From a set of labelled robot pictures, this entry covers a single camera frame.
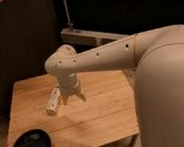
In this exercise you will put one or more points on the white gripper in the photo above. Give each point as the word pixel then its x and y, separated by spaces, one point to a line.
pixel 69 85

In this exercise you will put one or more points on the white plastic bottle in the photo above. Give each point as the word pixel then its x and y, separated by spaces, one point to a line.
pixel 53 102

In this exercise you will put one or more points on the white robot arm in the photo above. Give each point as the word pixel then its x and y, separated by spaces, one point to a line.
pixel 157 57

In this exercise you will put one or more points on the wooden table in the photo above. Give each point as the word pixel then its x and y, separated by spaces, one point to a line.
pixel 105 119

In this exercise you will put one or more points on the grey metal beam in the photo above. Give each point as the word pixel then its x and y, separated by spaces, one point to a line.
pixel 85 37

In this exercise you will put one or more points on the metal pole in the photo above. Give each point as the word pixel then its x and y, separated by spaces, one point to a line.
pixel 69 21

